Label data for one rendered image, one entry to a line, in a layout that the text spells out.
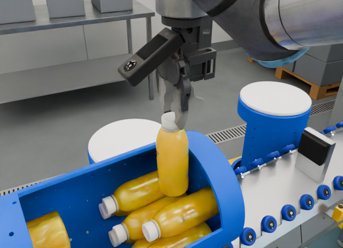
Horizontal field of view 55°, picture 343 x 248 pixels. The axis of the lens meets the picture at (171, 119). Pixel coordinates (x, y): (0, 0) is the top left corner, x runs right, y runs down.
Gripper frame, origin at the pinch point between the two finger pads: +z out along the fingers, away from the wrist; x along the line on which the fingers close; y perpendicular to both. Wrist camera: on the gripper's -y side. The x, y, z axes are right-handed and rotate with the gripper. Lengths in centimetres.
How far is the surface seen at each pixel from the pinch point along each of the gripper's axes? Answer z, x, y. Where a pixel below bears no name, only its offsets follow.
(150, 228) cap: 20.6, -5.7, -8.6
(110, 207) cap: 20.9, 4.1, -13.2
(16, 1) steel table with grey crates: 25, 247, 8
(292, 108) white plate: 28, 21, 67
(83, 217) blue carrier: 29.5, 12.4, -17.8
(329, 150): 26, -4, 53
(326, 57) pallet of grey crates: 84, 133, 259
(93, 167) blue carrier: 10.0, 6.2, -14.9
